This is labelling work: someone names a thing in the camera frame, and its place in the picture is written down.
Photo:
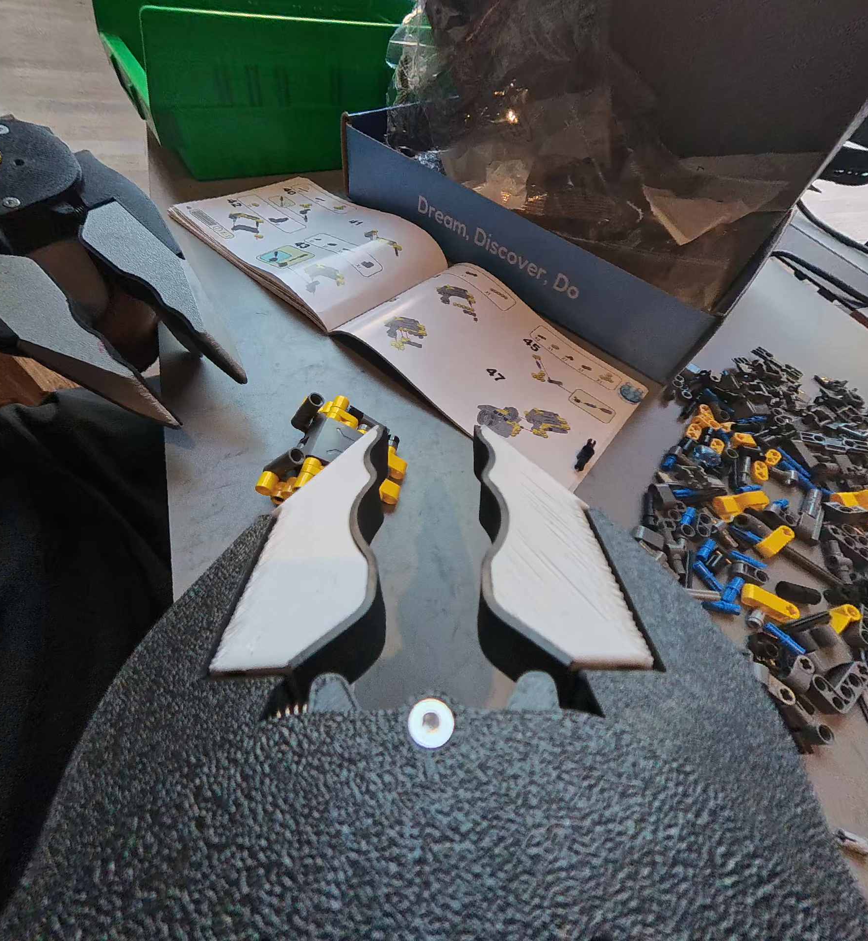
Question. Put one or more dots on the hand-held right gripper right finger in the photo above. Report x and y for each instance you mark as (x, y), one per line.
(559, 581)

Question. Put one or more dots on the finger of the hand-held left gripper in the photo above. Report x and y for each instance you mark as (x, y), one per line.
(154, 272)
(37, 309)

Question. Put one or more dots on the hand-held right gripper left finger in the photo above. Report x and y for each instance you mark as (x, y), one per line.
(309, 581)

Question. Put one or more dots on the small yellow grey brick assembly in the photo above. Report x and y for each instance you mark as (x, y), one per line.
(309, 448)

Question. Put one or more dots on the pile of building bricks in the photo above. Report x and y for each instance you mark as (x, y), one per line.
(786, 514)

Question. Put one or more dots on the grey desk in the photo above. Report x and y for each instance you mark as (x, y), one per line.
(257, 367)

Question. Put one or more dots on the person's left hand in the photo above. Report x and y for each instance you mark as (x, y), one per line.
(125, 331)

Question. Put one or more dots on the black pin connector brick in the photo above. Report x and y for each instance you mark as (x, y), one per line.
(587, 454)

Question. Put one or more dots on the green plastic crate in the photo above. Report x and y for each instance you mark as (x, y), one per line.
(257, 95)

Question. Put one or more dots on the open instruction booklet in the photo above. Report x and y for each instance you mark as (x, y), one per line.
(441, 353)

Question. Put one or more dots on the person's dark sweater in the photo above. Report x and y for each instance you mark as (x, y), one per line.
(51, 588)

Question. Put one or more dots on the dark blue cardboard box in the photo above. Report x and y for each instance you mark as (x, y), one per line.
(625, 316)

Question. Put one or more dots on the small white pin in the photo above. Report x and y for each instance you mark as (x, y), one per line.
(854, 842)

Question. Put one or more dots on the crumpled clear plastic bags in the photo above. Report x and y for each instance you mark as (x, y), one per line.
(588, 110)

